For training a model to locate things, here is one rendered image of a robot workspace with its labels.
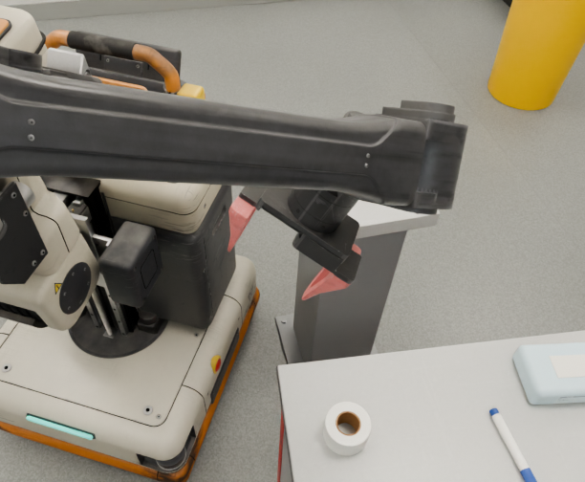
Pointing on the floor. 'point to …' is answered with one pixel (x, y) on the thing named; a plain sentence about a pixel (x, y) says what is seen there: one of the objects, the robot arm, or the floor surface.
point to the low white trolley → (441, 417)
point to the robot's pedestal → (353, 346)
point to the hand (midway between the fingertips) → (270, 268)
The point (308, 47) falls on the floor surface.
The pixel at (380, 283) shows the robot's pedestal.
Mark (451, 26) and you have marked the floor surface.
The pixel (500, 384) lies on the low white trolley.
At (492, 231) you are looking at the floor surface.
